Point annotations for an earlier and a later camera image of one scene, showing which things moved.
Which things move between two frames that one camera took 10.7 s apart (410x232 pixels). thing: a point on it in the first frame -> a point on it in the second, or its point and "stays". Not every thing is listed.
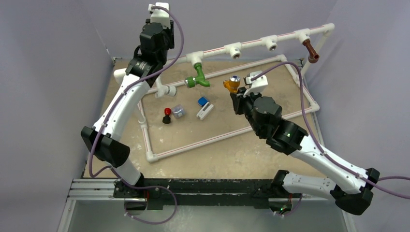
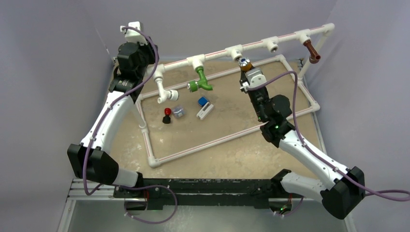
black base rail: x=191 y=194 stays
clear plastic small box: x=178 y=111 stays
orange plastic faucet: x=232 y=84 -> x=245 y=64
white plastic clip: x=205 y=111 stays
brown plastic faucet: x=313 y=57 stays
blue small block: x=202 y=101 stays
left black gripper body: x=168 y=35 -> x=148 y=56
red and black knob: x=166 y=119 stays
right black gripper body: x=244 y=105 -> x=258 y=99
